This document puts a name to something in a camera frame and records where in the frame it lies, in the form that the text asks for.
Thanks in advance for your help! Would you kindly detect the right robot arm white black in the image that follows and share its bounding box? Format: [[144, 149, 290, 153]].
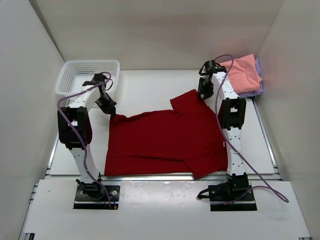
[[197, 60, 250, 206]]

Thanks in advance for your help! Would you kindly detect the red t shirt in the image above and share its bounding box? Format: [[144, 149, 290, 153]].
[[104, 90, 228, 179]]

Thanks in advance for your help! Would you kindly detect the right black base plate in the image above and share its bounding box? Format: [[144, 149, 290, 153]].
[[196, 183, 258, 212]]

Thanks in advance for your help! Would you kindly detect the aluminium rail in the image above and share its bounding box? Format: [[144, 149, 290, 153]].
[[46, 172, 280, 182]]

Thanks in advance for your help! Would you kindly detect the white plastic basket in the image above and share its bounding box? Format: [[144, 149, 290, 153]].
[[55, 60, 120, 97]]

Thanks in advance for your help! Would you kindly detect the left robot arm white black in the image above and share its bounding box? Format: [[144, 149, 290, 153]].
[[57, 71, 117, 202]]

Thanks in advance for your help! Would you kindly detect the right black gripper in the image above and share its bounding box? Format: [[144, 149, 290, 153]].
[[197, 78, 214, 101]]

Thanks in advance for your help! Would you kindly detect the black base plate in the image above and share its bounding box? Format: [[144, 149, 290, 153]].
[[73, 182, 121, 210], [196, 183, 258, 212]]

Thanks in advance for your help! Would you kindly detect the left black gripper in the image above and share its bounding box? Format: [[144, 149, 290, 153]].
[[94, 93, 117, 116]]

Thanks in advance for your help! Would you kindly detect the folded pink t shirt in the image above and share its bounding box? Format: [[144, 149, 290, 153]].
[[227, 54, 262, 94]]

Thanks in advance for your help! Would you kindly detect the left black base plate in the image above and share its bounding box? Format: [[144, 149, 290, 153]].
[[73, 182, 121, 210]]

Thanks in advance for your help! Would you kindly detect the folded purple t shirt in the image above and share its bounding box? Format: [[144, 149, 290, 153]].
[[238, 58, 264, 98]]

